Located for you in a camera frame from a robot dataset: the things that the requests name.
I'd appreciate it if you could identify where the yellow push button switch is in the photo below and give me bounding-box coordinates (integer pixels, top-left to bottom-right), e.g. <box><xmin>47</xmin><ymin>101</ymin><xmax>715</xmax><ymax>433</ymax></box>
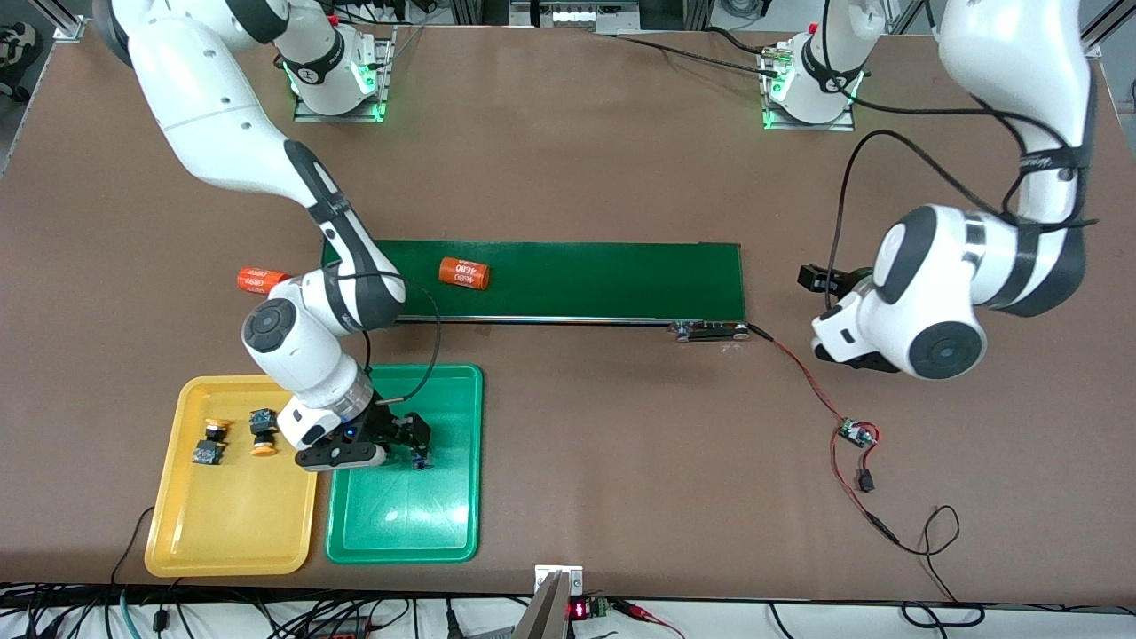
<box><xmin>248</xmin><ymin>408</ymin><xmax>280</xmax><ymax>458</ymax></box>
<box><xmin>193</xmin><ymin>419</ymin><xmax>229</xmax><ymax>467</ymax></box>

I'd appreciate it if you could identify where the orange cylinder with white print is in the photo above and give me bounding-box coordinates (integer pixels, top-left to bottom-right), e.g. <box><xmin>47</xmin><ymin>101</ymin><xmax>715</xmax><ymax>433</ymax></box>
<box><xmin>438</xmin><ymin>257</ymin><xmax>491</xmax><ymax>291</ymax></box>
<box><xmin>236</xmin><ymin>266</ymin><xmax>292</xmax><ymax>296</ymax></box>

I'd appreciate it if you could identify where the green plastic tray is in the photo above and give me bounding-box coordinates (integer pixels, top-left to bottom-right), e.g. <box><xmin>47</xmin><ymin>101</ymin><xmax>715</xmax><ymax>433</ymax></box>
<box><xmin>325</xmin><ymin>364</ymin><xmax>485</xmax><ymax>565</ymax></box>

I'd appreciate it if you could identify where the yellow plastic tray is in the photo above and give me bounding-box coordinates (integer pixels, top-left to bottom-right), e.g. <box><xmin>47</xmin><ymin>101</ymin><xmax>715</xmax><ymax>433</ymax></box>
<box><xmin>144</xmin><ymin>375</ymin><xmax>328</xmax><ymax>579</ymax></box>

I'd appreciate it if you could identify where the green conveyor belt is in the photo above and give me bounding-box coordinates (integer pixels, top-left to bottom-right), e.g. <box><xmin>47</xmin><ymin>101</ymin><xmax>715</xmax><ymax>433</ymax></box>
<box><xmin>308</xmin><ymin>238</ymin><xmax>751</xmax><ymax>343</ymax></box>

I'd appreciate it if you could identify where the white light module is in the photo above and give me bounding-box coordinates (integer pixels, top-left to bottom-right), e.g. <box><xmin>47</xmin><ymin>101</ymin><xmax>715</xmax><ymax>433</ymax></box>
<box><xmin>509</xmin><ymin>0</ymin><xmax>642</xmax><ymax>29</ymax></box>

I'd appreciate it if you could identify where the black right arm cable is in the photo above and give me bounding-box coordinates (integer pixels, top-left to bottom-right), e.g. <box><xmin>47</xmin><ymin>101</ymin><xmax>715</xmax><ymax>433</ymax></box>
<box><xmin>333</xmin><ymin>271</ymin><xmax>443</xmax><ymax>405</ymax></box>

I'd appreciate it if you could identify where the red and black wire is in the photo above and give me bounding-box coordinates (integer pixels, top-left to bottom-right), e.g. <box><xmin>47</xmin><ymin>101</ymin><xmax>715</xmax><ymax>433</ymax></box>
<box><xmin>748</xmin><ymin>323</ymin><xmax>962</xmax><ymax>604</ymax></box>

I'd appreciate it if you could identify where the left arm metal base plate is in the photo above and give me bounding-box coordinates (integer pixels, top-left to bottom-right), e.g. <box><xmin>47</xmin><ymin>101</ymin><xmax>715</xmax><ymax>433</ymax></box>
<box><xmin>761</xmin><ymin>44</ymin><xmax>858</xmax><ymax>133</ymax></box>

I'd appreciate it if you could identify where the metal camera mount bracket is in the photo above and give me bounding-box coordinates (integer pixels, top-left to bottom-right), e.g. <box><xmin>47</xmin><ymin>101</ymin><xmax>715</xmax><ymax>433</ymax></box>
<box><xmin>513</xmin><ymin>564</ymin><xmax>585</xmax><ymax>639</ymax></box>

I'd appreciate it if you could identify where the black base connector cable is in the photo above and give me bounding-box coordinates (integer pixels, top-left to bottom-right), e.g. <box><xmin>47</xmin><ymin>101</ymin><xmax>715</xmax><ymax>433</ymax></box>
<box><xmin>706</xmin><ymin>25</ymin><xmax>775</xmax><ymax>56</ymax></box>

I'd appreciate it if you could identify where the long black table cable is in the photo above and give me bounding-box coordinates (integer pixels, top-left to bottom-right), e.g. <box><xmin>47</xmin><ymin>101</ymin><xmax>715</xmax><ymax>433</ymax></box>
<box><xmin>612</xmin><ymin>34</ymin><xmax>782</xmax><ymax>76</ymax></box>

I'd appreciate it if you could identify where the thin black cable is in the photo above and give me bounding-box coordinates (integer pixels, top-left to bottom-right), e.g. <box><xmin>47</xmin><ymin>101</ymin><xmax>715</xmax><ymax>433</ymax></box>
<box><xmin>111</xmin><ymin>506</ymin><xmax>157</xmax><ymax>587</ymax></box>

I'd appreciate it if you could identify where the red alligator clip wire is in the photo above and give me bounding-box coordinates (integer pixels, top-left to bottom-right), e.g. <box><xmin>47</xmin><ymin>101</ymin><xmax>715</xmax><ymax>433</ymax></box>
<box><xmin>612</xmin><ymin>599</ymin><xmax>686</xmax><ymax>639</ymax></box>

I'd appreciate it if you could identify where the teal cable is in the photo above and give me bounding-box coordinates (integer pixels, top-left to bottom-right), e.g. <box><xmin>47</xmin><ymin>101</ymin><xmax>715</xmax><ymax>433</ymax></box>
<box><xmin>114</xmin><ymin>588</ymin><xmax>143</xmax><ymax>639</ymax></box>

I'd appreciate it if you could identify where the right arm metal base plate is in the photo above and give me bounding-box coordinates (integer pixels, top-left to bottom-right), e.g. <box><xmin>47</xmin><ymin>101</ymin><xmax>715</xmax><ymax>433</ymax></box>
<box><xmin>293</xmin><ymin>25</ymin><xmax>397</xmax><ymax>124</ymax></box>

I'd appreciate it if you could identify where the looped black cable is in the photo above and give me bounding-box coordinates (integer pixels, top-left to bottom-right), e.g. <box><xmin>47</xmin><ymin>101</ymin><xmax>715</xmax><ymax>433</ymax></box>
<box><xmin>901</xmin><ymin>602</ymin><xmax>986</xmax><ymax>629</ymax></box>

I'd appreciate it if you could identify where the aluminium frame profile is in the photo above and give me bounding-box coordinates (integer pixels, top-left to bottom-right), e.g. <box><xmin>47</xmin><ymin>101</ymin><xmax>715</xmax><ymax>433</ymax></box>
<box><xmin>35</xmin><ymin>0</ymin><xmax>87</xmax><ymax>42</ymax></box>
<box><xmin>1078</xmin><ymin>0</ymin><xmax>1136</xmax><ymax>61</ymax></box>

